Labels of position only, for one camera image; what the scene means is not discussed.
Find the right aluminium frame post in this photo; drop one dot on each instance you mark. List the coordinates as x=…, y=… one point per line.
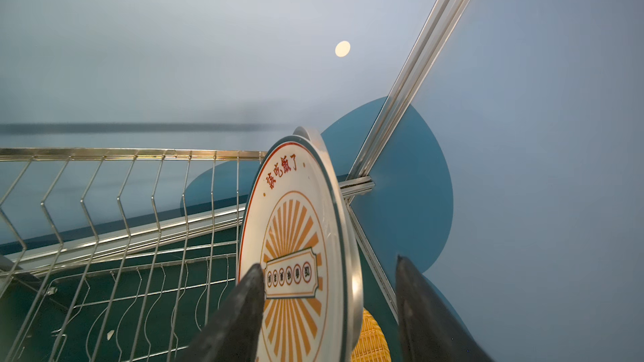
x=438, y=27

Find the chrome wire dish rack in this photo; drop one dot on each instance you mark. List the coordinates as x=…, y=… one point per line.
x=144, y=306

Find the rear aluminium frame bar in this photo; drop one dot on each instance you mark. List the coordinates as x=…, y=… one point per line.
x=113, y=245

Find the orange sunburst plate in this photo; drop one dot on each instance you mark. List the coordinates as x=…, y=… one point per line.
x=296, y=227

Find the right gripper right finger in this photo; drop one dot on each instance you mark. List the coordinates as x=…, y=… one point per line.
x=428, y=331

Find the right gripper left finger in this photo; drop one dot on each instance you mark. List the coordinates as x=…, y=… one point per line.
x=233, y=330

